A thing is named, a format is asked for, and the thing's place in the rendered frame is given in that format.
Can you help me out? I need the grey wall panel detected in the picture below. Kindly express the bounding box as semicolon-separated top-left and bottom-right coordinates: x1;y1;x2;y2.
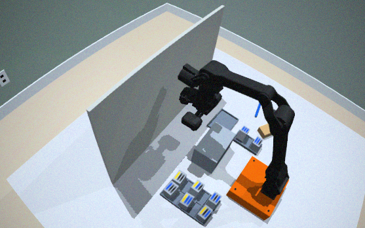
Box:
86;5;225;184

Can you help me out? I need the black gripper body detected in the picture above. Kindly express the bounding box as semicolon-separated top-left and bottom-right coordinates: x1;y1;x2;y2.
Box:
182;93;222;131

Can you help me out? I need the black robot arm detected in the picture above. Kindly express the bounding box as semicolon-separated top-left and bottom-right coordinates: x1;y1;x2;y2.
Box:
178;60;295;200

